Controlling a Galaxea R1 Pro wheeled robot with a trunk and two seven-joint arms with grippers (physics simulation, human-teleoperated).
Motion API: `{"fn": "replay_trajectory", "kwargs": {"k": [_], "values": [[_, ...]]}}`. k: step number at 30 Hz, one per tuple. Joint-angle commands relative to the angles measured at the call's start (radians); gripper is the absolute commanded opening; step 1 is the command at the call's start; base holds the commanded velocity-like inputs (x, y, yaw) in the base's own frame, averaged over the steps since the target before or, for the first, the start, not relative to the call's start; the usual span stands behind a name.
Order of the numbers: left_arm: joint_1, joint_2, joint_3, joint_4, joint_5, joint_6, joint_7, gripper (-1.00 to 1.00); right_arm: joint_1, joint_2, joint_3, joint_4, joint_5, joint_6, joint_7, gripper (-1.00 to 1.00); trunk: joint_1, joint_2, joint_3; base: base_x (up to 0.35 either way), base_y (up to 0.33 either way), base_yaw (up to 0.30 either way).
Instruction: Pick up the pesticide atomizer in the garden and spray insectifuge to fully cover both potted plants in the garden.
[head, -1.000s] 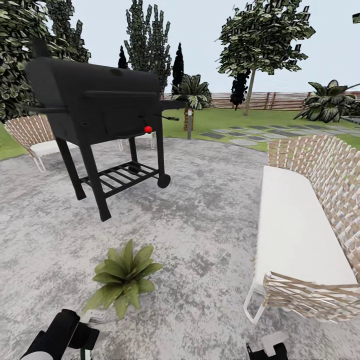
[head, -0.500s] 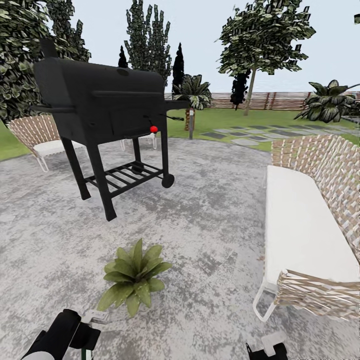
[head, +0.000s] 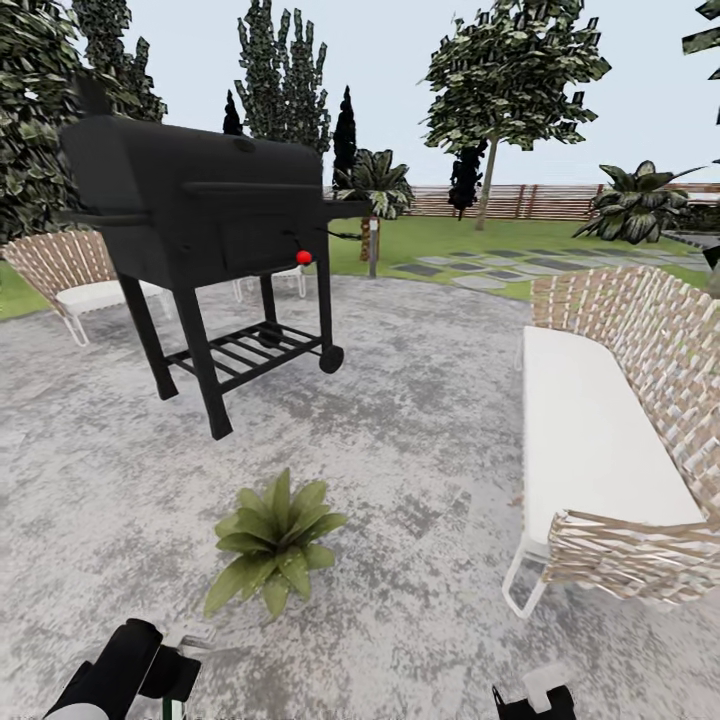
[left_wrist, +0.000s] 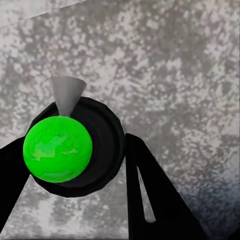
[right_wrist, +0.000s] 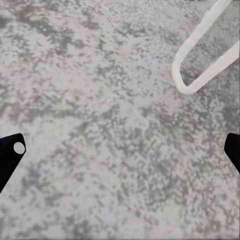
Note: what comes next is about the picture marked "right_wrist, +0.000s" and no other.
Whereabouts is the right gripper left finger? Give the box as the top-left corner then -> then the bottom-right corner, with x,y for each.
0,133 -> 26,193

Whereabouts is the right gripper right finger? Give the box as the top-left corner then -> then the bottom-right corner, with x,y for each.
224,132 -> 240,173

